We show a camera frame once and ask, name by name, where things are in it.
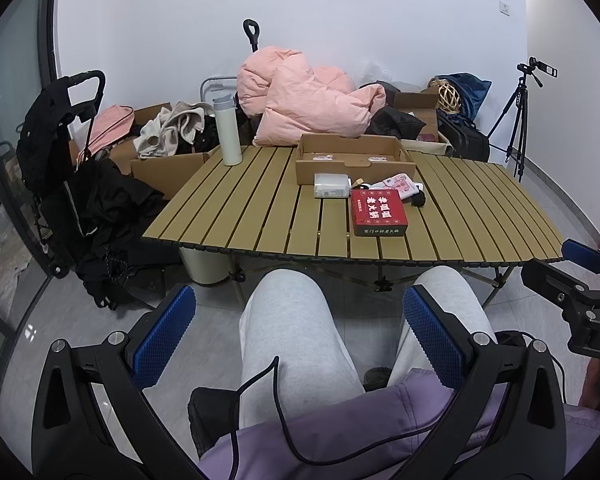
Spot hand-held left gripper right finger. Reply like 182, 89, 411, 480
402, 284, 567, 480

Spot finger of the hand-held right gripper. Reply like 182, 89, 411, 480
521, 259, 600, 311
562, 239, 600, 281

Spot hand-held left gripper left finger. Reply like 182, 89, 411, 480
31, 283, 203, 480

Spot red and green carton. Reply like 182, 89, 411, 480
350, 189, 409, 237

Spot white translucent plastic box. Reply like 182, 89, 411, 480
313, 172, 352, 199

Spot shallow cardboard tray box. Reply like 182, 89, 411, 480
295, 133, 417, 187

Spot white bin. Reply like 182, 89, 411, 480
180, 246, 231, 287

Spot purple jacket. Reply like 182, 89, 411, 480
197, 367, 600, 480

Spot grey sweatpants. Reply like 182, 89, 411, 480
238, 266, 497, 461

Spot black jacket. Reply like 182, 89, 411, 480
72, 158, 181, 311

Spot black luggage bag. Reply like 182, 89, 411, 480
437, 110, 491, 161

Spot pink printed packet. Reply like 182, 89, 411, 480
370, 172, 423, 203

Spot tan slatted folding table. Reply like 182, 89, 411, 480
141, 145, 565, 311

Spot black tripod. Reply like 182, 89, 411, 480
486, 72, 531, 181

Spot blue bag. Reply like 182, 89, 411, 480
442, 72, 492, 121

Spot woven rattan ball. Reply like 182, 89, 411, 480
427, 76, 462, 111

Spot dark clothing pile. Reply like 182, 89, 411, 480
195, 112, 241, 153

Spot beige clothing pile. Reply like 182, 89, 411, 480
132, 101, 211, 158

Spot black cloth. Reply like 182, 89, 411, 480
365, 107, 426, 138

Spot white insulated bottle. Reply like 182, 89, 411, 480
212, 94, 242, 166

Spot pink bag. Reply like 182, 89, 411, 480
87, 105, 136, 153

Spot black folding cart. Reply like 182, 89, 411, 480
17, 69, 107, 281

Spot black framed glass door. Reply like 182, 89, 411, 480
0, 0, 81, 411

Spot black tether cable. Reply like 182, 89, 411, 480
232, 357, 431, 466

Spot grey metal frame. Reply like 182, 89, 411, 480
200, 76, 238, 106

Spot black trolley handle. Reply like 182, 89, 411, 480
242, 19, 262, 53

